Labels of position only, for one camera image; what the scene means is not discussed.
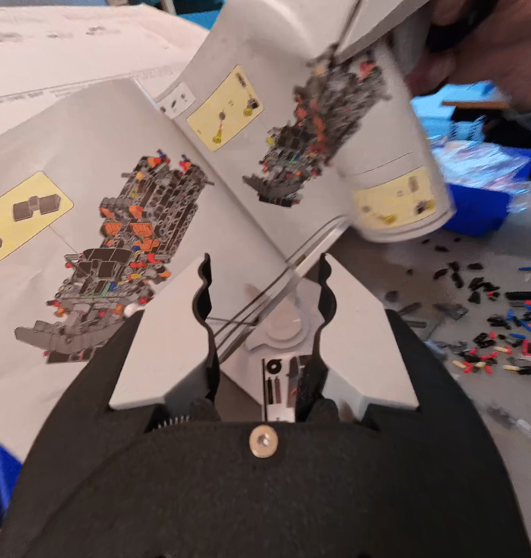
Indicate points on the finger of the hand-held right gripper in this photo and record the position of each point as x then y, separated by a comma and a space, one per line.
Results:
383, 22

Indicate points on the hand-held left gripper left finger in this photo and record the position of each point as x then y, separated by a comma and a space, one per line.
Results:
161, 357

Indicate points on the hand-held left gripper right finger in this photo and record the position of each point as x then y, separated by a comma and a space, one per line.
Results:
366, 357

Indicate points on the pile of mixed lego pieces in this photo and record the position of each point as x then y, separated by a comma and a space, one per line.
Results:
483, 338

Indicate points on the lego instruction booklet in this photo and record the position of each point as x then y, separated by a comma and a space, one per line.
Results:
95, 130

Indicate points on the lego sticker sheet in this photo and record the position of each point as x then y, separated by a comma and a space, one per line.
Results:
276, 392

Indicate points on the person's right hand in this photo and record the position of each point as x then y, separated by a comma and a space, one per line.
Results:
518, 52

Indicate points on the clear plastic bags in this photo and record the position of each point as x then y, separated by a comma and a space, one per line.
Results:
479, 165

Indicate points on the large white paper sheet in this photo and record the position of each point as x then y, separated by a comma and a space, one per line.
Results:
73, 52

